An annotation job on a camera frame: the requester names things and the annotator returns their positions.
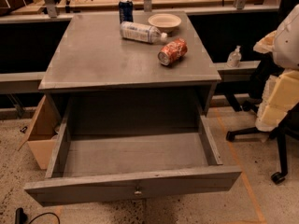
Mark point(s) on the black office chair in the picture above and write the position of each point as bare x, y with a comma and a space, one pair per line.
288, 126

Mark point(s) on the red coke can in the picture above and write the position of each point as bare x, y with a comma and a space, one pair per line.
172, 51

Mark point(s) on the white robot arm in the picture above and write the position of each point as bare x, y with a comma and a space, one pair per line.
281, 94

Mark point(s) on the cardboard box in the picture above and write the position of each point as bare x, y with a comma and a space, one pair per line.
40, 133

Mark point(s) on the grey cabinet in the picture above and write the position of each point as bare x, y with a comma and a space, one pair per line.
117, 86

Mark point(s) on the clear plastic water bottle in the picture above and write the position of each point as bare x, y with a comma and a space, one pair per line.
142, 32

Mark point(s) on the open grey top drawer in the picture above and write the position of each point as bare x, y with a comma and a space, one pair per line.
86, 169

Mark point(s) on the beige paper bowl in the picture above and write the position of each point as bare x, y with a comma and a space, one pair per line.
166, 23

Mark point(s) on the blue soda can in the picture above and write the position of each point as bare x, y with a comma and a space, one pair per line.
126, 10

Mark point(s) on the metal drawer knob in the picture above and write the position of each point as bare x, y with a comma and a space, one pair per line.
138, 191

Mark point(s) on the hand sanitizer pump bottle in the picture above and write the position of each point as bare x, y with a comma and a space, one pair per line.
234, 58

